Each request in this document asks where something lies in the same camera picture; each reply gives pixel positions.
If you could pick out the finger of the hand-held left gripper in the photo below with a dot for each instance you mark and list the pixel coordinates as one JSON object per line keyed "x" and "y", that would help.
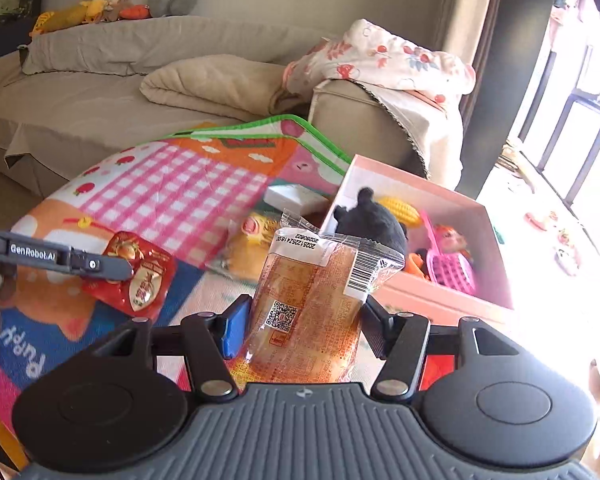
{"x": 105, "y": 266}

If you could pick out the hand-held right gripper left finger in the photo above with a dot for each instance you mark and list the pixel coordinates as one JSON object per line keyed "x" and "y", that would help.
{"x": 237, "y": 327}

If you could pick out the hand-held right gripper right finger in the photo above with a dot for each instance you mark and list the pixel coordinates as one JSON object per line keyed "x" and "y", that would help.
{"x": 375, "y": 332}

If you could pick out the red snack packet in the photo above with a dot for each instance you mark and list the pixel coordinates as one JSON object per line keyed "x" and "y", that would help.
{"x": 145, "y": 280}

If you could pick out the pink cardboard box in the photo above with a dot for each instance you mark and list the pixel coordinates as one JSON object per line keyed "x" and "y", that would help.
{"x": 430, "y": 300}

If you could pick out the orange bread packet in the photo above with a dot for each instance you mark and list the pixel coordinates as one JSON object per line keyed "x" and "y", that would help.
{"x": 300, "y": 310}

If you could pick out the orange plastic toy cup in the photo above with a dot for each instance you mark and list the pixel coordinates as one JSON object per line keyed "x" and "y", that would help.
{"x": 416, "y": 262}

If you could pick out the pink plastic toy basket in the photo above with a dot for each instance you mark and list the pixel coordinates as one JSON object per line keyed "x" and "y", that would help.
{"x": 450, "y": 272}

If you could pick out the black plush toy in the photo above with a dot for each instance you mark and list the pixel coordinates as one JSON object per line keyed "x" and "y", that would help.
{"x": 375, "y": 222}

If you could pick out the yellow toy corn cob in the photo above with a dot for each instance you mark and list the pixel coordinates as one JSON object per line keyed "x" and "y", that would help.
{"x": 400, "y": 210}

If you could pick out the yellow snack packet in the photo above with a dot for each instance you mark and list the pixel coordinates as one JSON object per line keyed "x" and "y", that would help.
{"x": 250, "y": 255}

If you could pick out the colourful printed play mat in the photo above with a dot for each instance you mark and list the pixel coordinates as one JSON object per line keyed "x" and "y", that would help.
{"x": 155, "y": 190}

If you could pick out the small white box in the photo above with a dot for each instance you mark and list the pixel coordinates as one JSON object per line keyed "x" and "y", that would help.
{"x": 295, "y": 197}

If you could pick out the beige sofa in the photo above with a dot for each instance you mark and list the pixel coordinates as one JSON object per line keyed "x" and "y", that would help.
{"x": 80, "y": 100}

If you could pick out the beige fringed cloth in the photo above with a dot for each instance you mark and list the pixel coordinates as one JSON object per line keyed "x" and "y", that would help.
{"x": 430, "y": 130}

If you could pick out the beige folded blanket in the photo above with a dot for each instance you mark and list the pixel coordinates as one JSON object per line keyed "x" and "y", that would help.
{"x": 215, "y": 85}

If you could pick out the long yellow plush toy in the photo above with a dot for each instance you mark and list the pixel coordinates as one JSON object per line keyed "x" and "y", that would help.
{"x": 60, "y": 20}

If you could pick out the dark framed panel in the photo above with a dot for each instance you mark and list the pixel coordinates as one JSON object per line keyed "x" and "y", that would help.
{"x": 10, "y": 0}

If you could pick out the brown plush toy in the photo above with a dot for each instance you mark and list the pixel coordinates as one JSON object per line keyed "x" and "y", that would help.
{"x": 115, "y": 10}

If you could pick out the orange carrot plush toy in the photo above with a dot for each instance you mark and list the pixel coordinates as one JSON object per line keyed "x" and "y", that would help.
{"x": 135, "y": 11}

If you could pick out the yellow duck plush toy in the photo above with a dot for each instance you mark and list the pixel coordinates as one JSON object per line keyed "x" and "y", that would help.
{"x": 96, "y": 2}

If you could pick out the white floral blanket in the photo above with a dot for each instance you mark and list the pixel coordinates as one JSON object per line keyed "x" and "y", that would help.
{"x": 380, "y": 55}

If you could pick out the beige curtain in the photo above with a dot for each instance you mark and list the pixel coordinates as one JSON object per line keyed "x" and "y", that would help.
{"x": 472, "y": 60}

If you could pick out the dark window frame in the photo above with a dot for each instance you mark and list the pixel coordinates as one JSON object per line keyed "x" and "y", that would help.
{"x": 580, "y": 110}

